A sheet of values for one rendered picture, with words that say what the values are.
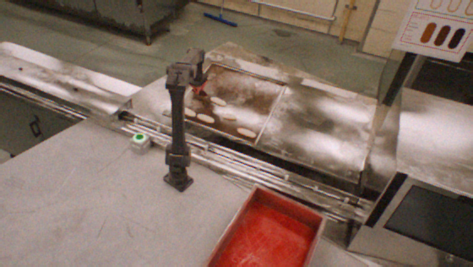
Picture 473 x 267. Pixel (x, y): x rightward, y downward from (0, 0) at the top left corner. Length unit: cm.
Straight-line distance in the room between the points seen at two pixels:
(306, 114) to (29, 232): 136
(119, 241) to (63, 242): 20
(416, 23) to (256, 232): 126
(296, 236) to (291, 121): 63
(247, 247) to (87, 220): 65
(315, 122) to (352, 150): 24
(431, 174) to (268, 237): 64
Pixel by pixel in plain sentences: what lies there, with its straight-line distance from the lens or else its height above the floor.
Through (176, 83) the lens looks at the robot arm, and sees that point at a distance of 121.
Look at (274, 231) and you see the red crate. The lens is 138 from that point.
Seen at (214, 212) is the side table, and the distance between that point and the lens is 140.
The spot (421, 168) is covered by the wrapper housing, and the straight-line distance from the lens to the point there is 113.
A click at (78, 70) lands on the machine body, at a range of 236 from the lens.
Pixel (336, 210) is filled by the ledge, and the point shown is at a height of 86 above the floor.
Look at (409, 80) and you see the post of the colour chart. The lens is 200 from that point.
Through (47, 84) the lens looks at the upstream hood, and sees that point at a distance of 207.
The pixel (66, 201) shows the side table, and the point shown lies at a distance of 154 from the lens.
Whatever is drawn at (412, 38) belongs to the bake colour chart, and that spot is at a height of 135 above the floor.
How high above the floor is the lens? 198
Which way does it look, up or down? 42 degrees down
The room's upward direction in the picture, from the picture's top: 6 degrees clockwise
